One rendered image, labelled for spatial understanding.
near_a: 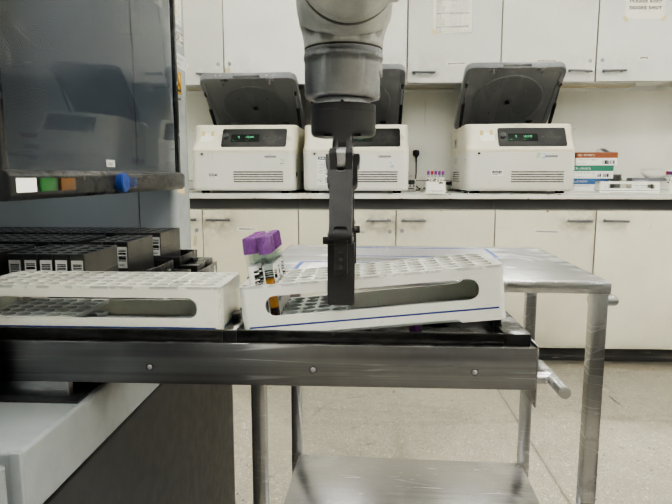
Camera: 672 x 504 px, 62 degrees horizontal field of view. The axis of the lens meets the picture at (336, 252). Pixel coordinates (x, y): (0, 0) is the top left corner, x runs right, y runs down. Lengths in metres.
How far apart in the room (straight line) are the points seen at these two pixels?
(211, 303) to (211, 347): 0.05
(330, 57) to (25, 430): 0.50
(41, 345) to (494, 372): 0.51
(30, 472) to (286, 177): 2.48
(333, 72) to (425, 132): 3.00
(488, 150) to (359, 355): 2.47
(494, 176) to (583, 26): 0.99
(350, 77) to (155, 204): 0.74
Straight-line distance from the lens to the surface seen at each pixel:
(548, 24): 3.49
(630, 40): 3.62
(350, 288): 0.62
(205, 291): 0.66
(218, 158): 3.07
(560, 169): 3.13
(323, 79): 0.64
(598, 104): 3.89
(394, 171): 2.98
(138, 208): 1.30
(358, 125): 0.64
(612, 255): 3.25
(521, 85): 3.38
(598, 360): 1.04
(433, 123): 3.63
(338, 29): 0.63
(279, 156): 2.99
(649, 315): 3.39
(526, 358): 0.66
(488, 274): 0.64
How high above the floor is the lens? 0.99
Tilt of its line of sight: 8 degrees down
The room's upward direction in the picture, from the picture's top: straight up
